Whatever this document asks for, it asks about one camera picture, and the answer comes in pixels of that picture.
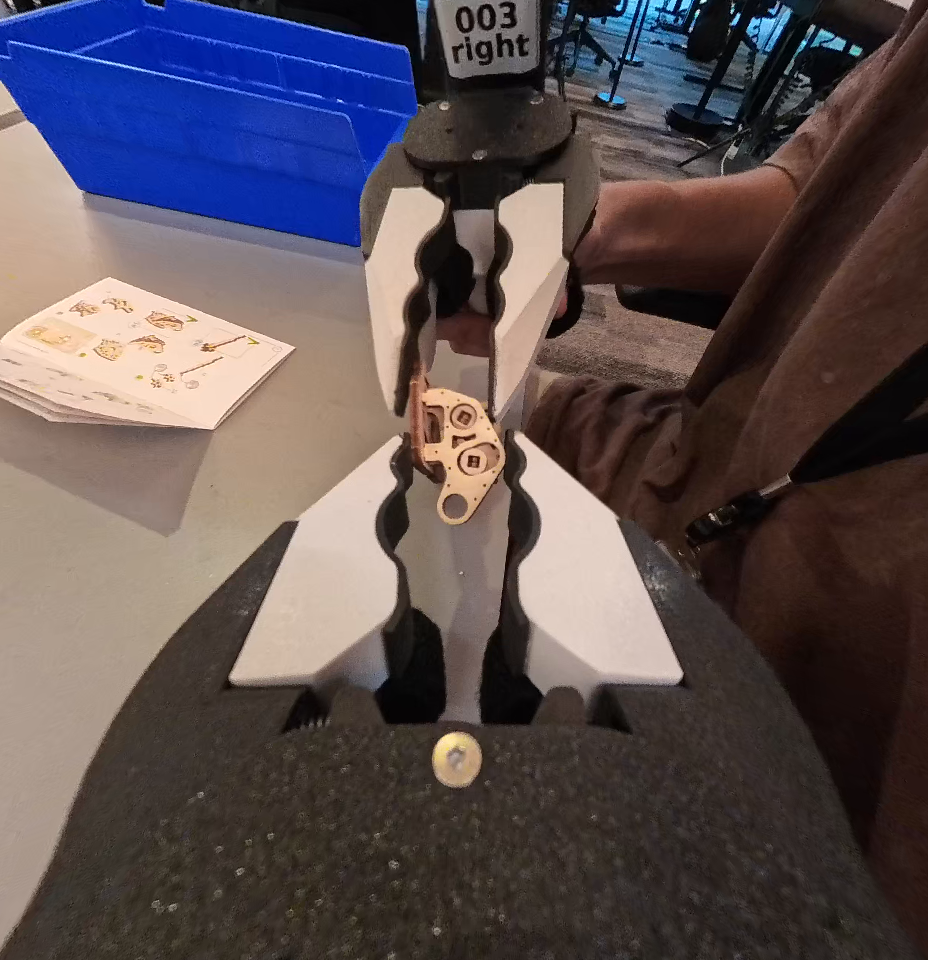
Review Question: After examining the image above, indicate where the black office chair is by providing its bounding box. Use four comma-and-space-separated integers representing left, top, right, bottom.
554, 0, 623, 76

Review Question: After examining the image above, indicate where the light wooden model plate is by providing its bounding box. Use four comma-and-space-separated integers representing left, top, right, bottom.
421, 386, 508, 526

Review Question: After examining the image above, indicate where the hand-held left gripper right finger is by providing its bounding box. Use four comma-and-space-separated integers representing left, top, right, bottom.
500, 429, 686, 690

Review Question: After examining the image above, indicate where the paper instruction booklet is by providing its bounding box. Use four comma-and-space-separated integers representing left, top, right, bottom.
0, 277, 296, 431

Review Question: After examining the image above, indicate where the blue plastic bin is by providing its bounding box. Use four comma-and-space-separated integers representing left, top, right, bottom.
0, 0, 419, 247

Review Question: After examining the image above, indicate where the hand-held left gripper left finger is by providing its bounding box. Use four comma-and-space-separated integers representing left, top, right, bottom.
230, 437, 416, 690

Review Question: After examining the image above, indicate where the black round stand base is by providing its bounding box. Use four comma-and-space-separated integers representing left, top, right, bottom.
666, 101, 728, 140

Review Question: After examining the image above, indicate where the wide black strap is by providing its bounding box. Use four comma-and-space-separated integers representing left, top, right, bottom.
790, 352, 928, 485

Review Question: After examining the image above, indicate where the black chair armrest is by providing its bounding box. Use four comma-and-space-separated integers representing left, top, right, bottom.
616, 283, 735, 331

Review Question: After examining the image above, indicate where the person's right hand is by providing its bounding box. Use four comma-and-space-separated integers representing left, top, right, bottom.
436, 311, 500, 357

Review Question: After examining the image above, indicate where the brown wooden model part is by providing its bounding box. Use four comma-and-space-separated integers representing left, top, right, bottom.
410, 360, 444, 485

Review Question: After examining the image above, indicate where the person's right forearm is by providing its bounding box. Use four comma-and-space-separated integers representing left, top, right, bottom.
576, 166, 799, 288

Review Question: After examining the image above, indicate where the metal strap clip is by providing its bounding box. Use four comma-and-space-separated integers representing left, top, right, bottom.
685, 480, 799, 549

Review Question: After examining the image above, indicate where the person's brown garment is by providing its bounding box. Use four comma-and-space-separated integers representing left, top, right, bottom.
524, 0, 928, 960

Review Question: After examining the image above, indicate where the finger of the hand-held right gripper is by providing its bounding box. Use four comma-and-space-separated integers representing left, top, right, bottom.
362, 186, 454, 420
488, 182, 574, 423

